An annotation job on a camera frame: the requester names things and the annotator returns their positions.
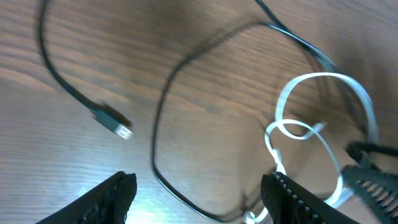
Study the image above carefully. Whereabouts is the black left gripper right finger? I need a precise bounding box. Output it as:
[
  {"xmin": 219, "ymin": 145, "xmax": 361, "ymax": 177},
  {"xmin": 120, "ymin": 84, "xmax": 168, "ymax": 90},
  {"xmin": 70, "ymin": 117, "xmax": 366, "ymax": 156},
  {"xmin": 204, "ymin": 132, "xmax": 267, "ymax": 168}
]
[{"xmin": 261, "ymin": 172, "xmax": 357, "ymax": 224}]

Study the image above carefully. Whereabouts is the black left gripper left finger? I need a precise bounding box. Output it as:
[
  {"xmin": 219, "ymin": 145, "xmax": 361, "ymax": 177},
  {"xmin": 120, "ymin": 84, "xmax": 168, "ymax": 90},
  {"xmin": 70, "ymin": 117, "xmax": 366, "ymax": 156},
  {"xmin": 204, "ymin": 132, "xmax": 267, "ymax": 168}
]
[{"xmin": 38, "ymin": 171, "xmax": 137, "ymax": 224}]

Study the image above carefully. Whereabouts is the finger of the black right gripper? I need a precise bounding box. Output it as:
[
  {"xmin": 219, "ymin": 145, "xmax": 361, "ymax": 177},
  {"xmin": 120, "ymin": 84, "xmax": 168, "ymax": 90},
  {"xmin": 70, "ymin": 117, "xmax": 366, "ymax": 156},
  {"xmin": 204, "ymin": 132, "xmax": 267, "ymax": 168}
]
[
  {"xmin": 346, "ymin": 141, "xmax": 397, "ymax": 164},
  {"xmin": 341, "ymin": 165, "xmax": 397, "ymax": 224}
]

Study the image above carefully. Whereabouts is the white usb cable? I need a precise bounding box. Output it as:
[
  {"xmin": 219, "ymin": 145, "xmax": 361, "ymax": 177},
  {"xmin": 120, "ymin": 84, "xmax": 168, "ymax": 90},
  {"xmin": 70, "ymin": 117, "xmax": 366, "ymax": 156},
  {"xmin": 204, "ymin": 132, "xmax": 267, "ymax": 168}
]
[{"xmin": 242, "ymin": 72, "xmax": 379, "ymax": 224}]

